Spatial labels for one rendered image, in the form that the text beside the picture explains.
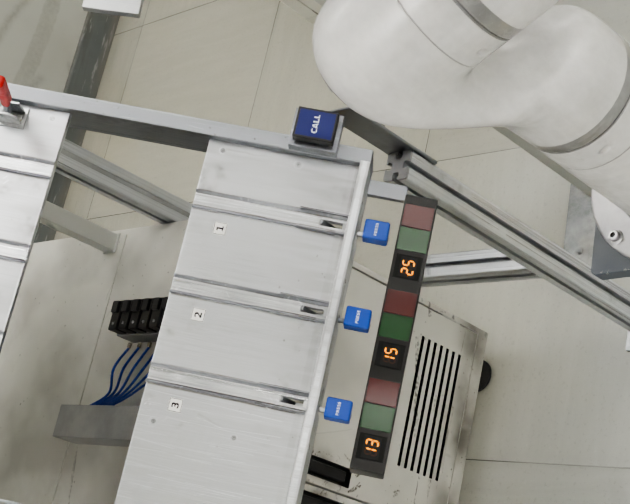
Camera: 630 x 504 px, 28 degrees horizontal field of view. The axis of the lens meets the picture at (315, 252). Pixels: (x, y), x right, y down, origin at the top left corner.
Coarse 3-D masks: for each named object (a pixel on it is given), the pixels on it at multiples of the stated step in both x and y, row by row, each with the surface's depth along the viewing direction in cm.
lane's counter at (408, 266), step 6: (396, 258) 150; (402, 258) 150; (408, 258) 150; (414, 258) 150; (420, 258) 150; (396, 264) 150; (402, 264) 150; (408, 264) 150; (414, 264) 150; (420, 264) 150; (396, 270) 149; (402, 270) 149; (408, 270) 149; (414, 270) 149; (420, 270) 149; (396, 276) 149; (402, 276) 149; (408, 276) 149; (414, 276) 149
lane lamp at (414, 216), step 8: (408, 208) 152; (416, 208) 152; (424, 208) 152; (432, 208) 152; (408, 216) 152; (416, 216) 152; (424, 216) 151; (432, 216) 151; (408, 224) 151; (416, 224) 151; (424, 224) 151
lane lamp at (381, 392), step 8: (368, 384) 145; (376, 384) 145; (384, 384) 145; (392, 384) 145; (368, 392) 145; (376, 392) 145; (384, 392) 145; (392, 392) 145; (368, 400) 145; (376, 400) 145; (384, 400) 144; (392, 400) 144
